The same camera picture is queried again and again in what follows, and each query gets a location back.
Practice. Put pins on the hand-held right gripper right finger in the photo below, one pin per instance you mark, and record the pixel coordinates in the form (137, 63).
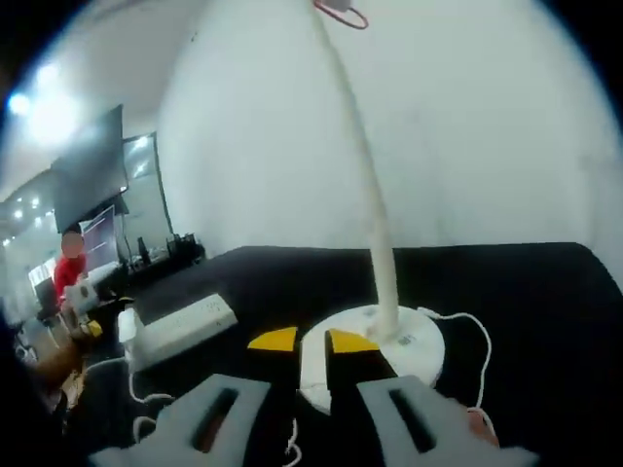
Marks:
(438, 428)

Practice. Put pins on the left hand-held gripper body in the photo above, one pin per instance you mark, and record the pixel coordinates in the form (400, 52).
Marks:
(80, 299)

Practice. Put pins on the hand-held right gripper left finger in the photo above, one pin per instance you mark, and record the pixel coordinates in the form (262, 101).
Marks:
(185, 423)

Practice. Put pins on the white power strip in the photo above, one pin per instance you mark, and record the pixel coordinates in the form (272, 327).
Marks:
(190, 323)

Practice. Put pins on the white desk lamp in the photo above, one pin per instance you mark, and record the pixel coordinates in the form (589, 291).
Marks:
(379, 243)

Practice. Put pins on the black background desk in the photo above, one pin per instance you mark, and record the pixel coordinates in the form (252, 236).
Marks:
(165, 258)

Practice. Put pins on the person's right hand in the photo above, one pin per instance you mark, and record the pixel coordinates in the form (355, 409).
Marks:
(482, 428)

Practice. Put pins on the open laptop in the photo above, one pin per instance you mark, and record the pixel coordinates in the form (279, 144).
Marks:
(102, 238)

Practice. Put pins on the black monitor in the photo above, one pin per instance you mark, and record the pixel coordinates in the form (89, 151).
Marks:
(90, 170)

